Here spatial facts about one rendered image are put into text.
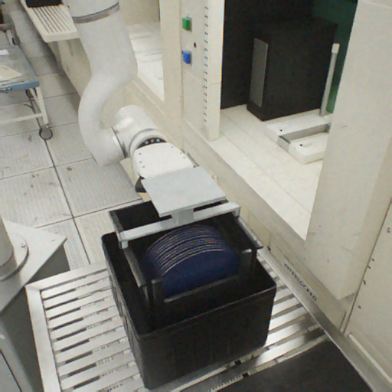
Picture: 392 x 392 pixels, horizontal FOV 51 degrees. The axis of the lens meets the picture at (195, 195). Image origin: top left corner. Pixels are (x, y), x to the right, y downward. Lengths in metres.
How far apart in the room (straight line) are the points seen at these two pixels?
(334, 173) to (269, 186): 0.41
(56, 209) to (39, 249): 1.40
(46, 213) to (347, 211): 2.03
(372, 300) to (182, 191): 0.43
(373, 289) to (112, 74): 0.64
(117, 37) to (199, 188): 0.31
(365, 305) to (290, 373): 0.23
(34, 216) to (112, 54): 1.84
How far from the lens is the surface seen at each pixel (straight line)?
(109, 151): 0.87
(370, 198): 0.71
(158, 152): 0.80
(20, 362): 1.22
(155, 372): 0.82
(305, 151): 1.26
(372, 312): 0.90
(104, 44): 0.80
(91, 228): 2.36
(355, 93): 0.69
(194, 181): 0.72
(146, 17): 2.78
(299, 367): 0.79
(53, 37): 2.85
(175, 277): 0.74
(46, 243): 1.18
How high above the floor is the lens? 1.53
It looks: 37 degrees down
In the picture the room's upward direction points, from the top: straight up
